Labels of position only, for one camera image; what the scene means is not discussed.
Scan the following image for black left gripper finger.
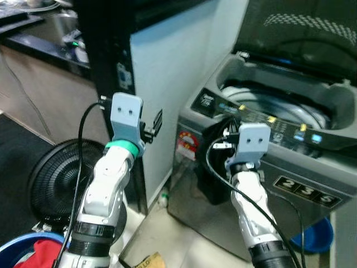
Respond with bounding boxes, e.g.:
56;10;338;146
149;108;164;137

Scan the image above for blue rimmed laundry basket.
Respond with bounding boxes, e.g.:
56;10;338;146
0;232;65;268

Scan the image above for grey top-load washing machine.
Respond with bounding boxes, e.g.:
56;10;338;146
167;52;357;231

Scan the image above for dark washing machine lid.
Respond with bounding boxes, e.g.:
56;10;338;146
233;0;357;88

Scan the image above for black floor fan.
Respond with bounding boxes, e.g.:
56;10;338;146
27;138;128;227

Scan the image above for yellow printed packet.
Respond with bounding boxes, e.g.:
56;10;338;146
131;252;168;268

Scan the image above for black kitchen counter top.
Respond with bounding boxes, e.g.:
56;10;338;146
0;11;93;71

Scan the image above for red garment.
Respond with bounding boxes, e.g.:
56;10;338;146
14;239;69;268

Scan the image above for blue plastic basin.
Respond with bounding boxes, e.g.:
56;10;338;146
290;217;335;253

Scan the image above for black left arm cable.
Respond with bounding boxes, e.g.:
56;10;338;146
55;102;113;268

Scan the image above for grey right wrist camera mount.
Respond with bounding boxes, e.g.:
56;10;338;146
237;123;272;168

